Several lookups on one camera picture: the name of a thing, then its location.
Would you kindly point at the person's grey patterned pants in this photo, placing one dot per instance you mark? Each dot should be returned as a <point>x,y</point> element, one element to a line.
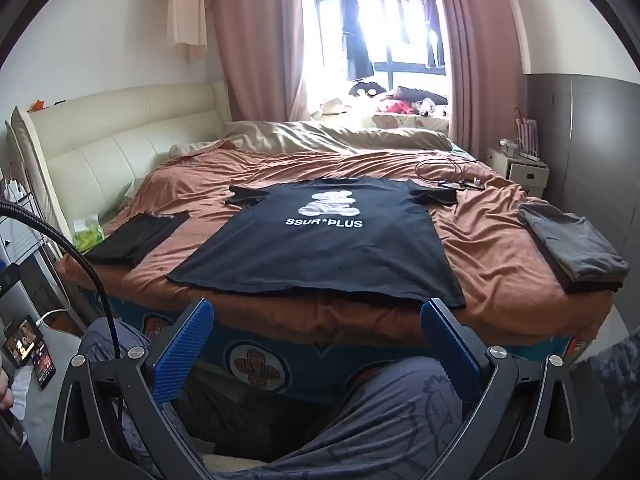
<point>400,410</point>

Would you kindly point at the cluttered bedside shelf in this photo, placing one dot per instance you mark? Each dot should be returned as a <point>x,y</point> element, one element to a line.
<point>20,220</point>

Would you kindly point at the cream hanging cloth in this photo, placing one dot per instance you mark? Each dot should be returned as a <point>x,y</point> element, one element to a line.
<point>187,10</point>

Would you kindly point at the beige duvet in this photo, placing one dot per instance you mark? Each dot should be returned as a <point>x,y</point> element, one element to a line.
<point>325,135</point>

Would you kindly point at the cream padded headboard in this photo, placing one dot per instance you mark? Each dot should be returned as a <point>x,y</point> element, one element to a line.
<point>125,135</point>

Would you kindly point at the black printed t-shirt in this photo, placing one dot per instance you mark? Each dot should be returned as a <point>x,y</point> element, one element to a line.
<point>310,255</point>

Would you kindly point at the green tissue pack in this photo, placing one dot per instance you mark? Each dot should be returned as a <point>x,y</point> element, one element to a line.
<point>89,234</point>

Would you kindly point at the white nightstand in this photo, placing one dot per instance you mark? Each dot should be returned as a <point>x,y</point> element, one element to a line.
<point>525,172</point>

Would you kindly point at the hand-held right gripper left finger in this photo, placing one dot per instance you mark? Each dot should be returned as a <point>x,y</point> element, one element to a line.
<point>182,355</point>

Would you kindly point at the striped bag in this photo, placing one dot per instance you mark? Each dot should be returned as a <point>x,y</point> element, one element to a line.
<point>527,132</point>

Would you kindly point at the grey folded shirt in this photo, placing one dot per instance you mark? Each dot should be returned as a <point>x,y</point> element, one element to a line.
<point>575,240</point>

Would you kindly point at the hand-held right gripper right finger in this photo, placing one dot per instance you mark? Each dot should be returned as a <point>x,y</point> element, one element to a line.
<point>447,350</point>

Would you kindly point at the smartphone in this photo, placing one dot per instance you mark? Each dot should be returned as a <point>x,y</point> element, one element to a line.
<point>22,341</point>
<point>45,366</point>

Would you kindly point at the brown fleece blanket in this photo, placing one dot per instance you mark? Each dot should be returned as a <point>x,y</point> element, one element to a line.
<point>500,260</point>

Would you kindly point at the red plush toy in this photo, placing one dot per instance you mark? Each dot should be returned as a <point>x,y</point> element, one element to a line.
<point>397,106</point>

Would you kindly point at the dark hanging garment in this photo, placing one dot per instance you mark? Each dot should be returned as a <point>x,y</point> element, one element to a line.
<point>357,40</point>
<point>432,35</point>

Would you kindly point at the black folded clothes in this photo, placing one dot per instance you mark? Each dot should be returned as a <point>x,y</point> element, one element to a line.
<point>135,237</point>

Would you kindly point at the black and white plush pillow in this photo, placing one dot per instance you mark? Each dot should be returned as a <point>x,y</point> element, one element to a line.
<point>367,89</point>

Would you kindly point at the pink curtain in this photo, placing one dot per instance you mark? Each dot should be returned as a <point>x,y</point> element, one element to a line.
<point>480,35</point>
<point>255,35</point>

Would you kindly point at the white plush toy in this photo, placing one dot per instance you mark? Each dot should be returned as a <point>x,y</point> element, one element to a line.
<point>330,106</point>

